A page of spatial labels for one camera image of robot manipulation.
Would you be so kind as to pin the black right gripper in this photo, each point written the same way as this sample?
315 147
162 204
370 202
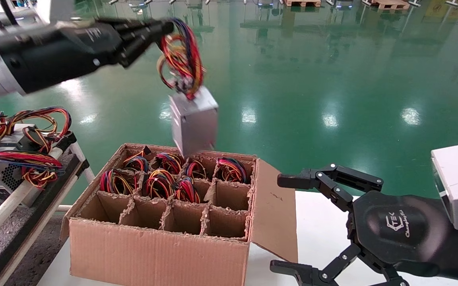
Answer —
396 228

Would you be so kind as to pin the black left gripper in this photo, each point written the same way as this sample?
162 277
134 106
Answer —
62 51

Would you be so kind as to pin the cardboard divider insert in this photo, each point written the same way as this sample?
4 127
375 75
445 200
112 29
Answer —
206 218

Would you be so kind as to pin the white pipe leg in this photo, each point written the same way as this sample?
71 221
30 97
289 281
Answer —
82 159

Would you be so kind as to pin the wooden pallet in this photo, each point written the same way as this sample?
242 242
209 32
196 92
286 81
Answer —
390 4
302 3

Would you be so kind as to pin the brown cardboard box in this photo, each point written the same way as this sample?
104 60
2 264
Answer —
157 258

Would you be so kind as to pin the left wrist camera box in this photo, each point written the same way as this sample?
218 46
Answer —
54 10

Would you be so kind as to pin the white pipe rail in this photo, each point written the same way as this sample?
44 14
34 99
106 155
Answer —
10 204

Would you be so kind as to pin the black table frame bar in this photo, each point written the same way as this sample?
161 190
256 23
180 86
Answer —
34 226

